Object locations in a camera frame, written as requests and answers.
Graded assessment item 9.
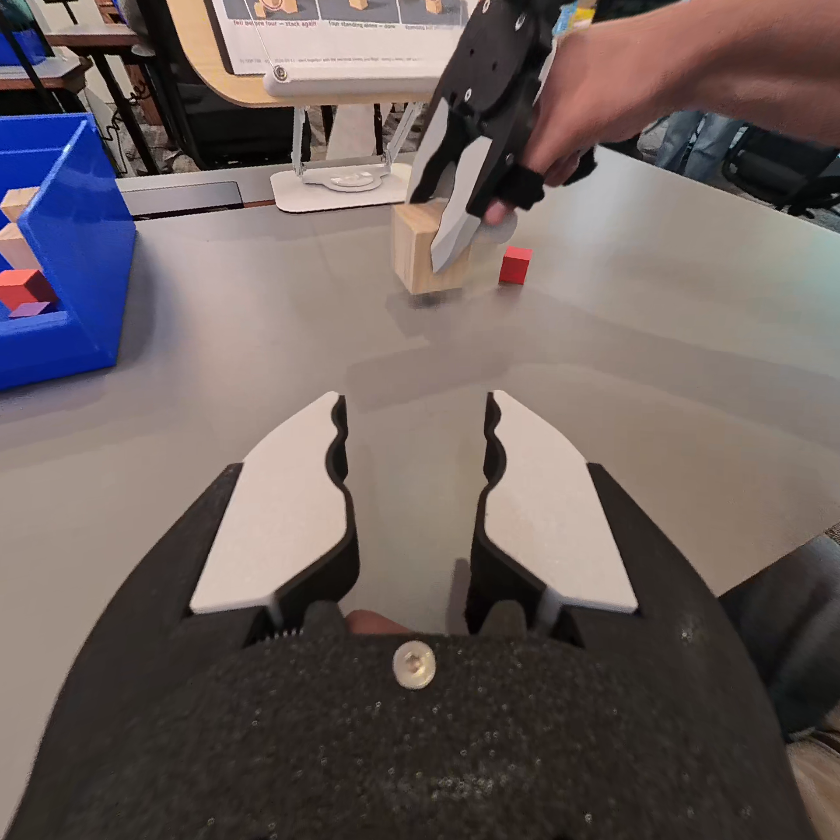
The person's right forearm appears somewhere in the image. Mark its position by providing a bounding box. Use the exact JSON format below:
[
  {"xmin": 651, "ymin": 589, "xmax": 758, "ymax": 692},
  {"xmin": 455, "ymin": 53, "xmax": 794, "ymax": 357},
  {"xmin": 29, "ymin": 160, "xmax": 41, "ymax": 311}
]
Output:
[{"xmin": 689, "ymin": 0, "xmax": 840, "ymax": 148}]

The person's right hand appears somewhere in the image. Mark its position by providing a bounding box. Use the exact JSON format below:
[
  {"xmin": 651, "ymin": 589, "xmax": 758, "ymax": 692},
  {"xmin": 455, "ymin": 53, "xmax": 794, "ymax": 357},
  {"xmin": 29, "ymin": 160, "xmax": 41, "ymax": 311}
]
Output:
[{"xmin": 483, "ymin": 11, "xmax": 716, "ymax": 227}]

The brown wooden desk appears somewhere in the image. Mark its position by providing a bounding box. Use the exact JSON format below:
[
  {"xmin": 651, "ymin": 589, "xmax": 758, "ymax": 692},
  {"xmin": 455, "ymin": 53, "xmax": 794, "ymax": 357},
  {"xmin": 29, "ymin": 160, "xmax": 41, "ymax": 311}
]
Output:
[{"xmin": 46, "ymin": 24, "xmax": 161, "ymax": 60}]

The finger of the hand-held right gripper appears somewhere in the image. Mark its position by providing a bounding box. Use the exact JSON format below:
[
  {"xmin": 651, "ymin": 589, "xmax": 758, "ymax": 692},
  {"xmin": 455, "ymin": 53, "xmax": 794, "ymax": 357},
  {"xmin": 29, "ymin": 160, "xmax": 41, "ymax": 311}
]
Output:
[
  {"xmin": 430, "ymin": 132, "xmax": 521, "ymax": 274},
  {"xmin": 409, "ymin": 121, "xmax": 463, "ymax": 206}
]

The large wooden cube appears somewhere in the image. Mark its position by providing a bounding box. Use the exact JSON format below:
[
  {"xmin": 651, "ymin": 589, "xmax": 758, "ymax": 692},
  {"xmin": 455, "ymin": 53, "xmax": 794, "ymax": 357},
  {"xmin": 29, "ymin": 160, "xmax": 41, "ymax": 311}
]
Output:
[
  {"xmin": 0, "ymin": 187, "xmax": 40, "ymax": 223},
  {"xmin": 392, "ymin": 200, "xmax": 473, "ymax": 296}
]

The blue plastic bin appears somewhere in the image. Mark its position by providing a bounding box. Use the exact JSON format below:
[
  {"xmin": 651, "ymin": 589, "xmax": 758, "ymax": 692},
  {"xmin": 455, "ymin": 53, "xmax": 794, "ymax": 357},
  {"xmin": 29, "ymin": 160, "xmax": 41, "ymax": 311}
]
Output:
[{"xmin": 0, "ymin": 113, "xmax": 137, "ymax": 392}]

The wooden display board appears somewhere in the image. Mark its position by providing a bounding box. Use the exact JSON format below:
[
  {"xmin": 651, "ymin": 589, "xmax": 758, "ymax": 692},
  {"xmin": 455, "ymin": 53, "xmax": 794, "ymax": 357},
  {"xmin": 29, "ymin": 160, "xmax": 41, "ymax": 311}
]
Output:
[{"xmin": 167, "ymin": 0, "xmax": 476, "ymax": 109}]

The white folding stand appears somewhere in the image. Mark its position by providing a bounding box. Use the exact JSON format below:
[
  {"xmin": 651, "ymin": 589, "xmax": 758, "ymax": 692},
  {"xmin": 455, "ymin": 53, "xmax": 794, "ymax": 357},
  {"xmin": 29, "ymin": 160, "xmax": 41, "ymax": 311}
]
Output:
[{"xmin": 263, "ymin": 63, "xmax": 447, "ymax": 214}]

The white instruction sheet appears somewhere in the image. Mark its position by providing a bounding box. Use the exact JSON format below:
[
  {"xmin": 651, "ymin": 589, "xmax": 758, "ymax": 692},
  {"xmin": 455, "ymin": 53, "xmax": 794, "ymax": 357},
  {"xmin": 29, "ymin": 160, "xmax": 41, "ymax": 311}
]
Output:
[{"xmin": 210, "ymin": 0, "xmax": 473, "ymax": 77}]

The black office chair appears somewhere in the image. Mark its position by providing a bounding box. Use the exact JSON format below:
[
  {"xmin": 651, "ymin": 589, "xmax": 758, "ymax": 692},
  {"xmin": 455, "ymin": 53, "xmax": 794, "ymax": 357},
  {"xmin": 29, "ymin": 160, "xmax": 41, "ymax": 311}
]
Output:
[
  {"xmin": 722, "ymin": 125, "xmax": 840, "ymax": 219},
  {"xmin": 132, "ymin": 0, "xmax": 313, "ymax": 172}
]

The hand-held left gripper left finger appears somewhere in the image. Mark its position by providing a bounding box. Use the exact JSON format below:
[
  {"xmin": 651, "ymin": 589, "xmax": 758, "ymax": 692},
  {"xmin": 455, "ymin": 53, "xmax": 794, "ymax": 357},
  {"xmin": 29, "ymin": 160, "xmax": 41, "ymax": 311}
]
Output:
[{"xmin": 191, "ymin": 390, "xmax": 361, "ymax": 620}]

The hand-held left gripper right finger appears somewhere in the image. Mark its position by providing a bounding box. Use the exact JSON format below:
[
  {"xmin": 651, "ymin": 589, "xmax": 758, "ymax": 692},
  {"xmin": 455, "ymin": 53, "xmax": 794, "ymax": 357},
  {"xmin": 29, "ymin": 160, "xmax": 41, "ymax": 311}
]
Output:
[{"xmin": 466, "ymin": 390, "xmax": 640, "ymax": 620}]

